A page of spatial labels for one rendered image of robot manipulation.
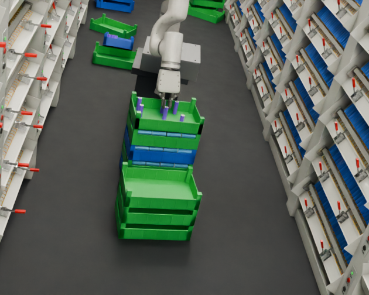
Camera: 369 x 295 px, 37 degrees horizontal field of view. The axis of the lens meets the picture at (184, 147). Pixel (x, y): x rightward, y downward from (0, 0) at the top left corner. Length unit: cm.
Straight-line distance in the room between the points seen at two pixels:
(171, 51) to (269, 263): 99
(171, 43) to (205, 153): 76
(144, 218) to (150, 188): 15
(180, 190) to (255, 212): 46
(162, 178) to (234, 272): 49
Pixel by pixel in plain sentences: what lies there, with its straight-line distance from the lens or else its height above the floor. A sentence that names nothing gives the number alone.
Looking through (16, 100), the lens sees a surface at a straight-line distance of 194.
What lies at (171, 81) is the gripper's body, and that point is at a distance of 241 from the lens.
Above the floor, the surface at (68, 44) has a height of 17.
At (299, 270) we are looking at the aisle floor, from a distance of 237.
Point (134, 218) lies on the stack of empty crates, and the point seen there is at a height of 11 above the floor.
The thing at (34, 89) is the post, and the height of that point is 44.
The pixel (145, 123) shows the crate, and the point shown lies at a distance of 233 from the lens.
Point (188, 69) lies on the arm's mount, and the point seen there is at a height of 34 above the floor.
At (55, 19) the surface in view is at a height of 57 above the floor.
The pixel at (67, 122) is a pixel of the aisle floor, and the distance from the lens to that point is 297.
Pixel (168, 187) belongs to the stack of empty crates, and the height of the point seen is 16.
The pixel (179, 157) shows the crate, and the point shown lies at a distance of 245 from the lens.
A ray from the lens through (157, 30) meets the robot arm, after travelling 247.
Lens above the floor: 146
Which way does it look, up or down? 30 degrees down
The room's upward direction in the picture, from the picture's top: 14 degrees clockwise
